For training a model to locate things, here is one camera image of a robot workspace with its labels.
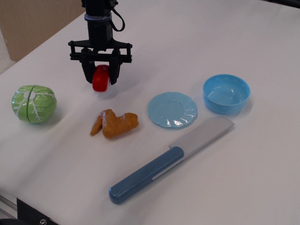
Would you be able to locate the light blue scalloped plate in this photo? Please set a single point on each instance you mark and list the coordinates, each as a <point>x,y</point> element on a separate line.
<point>172,110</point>

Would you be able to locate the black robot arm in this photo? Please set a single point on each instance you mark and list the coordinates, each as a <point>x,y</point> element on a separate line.
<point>101,11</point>

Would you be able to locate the black metal corner bracket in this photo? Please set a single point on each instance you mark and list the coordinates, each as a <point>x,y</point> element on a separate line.
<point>32,216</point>

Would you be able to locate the toy knife blue handle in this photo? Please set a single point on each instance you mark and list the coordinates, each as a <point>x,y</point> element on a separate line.
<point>179,151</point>

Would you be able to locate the toy fried chicken wing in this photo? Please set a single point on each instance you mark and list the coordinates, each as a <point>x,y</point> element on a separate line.
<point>113,126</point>

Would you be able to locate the light blue plastic bowl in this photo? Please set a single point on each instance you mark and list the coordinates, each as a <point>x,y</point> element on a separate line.
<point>225,94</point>

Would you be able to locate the aluminium table frame rail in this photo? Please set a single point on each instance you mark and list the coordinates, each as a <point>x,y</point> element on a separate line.
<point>8,205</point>

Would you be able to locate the green toy cabbage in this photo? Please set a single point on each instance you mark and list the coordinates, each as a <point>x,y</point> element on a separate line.
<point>34,103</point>

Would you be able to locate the red tuna sushi toy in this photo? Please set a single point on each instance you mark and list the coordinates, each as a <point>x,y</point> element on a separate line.
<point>101,78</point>

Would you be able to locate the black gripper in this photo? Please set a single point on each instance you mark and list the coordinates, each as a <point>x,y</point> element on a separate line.
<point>100,47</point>

